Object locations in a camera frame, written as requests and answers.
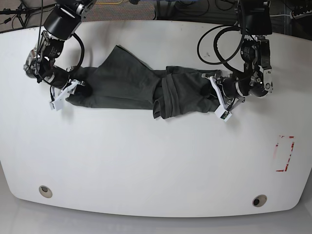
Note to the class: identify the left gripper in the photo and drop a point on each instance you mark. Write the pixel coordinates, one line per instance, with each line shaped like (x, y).
(230, 98)

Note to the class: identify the red tape rectangle marking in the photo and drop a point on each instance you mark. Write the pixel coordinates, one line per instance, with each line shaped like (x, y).
(282, 153)

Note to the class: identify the white power strip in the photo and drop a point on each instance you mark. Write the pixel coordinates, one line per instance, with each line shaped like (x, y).
(301, 12)

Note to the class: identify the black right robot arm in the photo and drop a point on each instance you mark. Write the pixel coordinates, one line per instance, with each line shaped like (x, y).
(59, 26)

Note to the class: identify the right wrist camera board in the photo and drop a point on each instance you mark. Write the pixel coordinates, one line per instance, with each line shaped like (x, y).
(56, 104)

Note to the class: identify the dark grey T-shirt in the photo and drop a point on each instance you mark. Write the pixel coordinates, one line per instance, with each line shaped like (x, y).
(123, 81)

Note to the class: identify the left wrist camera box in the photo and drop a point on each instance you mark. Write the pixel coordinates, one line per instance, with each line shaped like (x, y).
(223, 114)

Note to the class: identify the table cable grommet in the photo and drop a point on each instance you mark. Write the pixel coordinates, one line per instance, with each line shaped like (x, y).
(45, 192)
(259, 201)

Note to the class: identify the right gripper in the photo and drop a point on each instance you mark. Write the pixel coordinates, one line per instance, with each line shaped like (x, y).
(71, 87)

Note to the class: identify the left table cable grommet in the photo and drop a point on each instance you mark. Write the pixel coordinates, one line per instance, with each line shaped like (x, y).
(45, 192)

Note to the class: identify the right table cable grommet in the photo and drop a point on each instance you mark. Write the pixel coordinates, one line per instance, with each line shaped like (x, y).
(259, 201)

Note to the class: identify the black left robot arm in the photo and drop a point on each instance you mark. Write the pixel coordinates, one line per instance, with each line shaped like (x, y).
(250, 64)

